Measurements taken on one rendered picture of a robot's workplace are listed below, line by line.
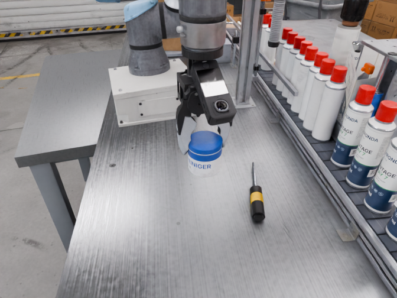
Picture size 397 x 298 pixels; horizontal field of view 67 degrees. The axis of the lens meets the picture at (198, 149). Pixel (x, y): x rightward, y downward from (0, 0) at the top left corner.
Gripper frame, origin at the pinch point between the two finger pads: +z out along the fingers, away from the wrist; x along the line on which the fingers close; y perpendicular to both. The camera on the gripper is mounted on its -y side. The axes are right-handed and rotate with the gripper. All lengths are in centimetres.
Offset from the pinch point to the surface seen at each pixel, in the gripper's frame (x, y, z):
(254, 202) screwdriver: -10.6, -4.8, 14.2
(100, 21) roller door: 15, 477, 82
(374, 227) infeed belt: -29.1, -19.9, 11.8
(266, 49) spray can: -46, 60, 3
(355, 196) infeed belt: -31.5, -11.6, 11.8
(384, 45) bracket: -45.2, 6.8, -14.5
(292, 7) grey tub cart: -176, 243, 29
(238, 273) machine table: -1.0, -18.3, 16.8
